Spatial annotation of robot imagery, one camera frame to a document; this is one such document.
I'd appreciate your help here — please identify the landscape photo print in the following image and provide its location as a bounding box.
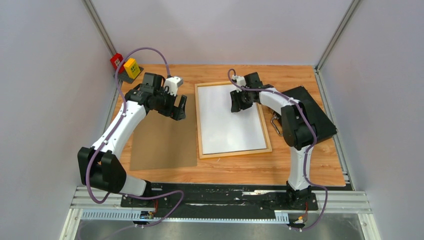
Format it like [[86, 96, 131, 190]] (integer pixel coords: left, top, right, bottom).
[[197, 83, 268, 155]]

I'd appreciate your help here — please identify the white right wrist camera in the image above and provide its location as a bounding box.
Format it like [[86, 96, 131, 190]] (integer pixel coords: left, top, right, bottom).
[[231, 75, 246, 90]]

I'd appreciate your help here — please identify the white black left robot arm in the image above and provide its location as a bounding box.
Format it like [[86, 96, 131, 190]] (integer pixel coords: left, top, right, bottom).
[[77, 72, 187, 207]]

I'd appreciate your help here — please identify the yellow toy house block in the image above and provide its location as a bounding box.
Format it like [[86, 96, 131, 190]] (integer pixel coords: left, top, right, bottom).
[[123, 58, 141, 80]]

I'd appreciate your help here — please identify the aluminium rail right table edge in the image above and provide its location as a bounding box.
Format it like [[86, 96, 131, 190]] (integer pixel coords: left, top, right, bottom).
[[314, 69, 356, 191]]

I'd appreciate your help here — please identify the brown cardboard backing sheet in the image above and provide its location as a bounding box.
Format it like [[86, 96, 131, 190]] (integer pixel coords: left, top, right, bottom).
[[129, 94, 198, 171]]

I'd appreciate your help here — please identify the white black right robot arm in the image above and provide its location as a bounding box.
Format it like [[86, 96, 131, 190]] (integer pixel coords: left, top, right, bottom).
[[227, 68, 317, 209]]

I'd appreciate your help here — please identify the grey toy base plate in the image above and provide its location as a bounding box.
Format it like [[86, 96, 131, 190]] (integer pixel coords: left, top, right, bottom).
[[113, 66, 144, 84]]

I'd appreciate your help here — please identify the red toy house block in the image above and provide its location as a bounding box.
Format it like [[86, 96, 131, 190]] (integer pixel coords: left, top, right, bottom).
[[109, 53, 125, 74]]

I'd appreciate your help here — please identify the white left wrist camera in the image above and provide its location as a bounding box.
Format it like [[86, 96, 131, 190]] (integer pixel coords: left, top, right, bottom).
[[163, 76, 184, 97]]

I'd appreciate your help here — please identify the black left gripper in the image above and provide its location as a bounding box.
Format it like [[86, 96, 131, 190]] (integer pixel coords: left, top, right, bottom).
[[154, 87, 187, 121]]

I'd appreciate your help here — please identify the black ribbed frame backing board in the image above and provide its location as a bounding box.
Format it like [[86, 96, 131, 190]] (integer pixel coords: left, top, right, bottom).
[[273, 86, 337, 150]]

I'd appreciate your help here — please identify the aluminium front rail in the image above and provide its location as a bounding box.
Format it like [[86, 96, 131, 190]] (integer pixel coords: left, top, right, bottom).
[[60, 184, 380, 240]]

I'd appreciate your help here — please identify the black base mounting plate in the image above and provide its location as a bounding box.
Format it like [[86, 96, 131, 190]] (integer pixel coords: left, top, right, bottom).
[[119, 182, 321, 220]]

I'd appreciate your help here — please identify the light wooden picture frame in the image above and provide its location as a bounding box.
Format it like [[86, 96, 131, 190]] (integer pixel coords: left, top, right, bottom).
[[194, 80, 273, 160]]

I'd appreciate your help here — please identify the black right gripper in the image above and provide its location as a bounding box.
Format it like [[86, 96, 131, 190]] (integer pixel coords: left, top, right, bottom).
[[231, 87, 254, 113]]

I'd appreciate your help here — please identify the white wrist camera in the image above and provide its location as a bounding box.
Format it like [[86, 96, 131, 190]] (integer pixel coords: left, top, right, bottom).
[[163, 76, 184, 97], [231, 75, 246, 90]]

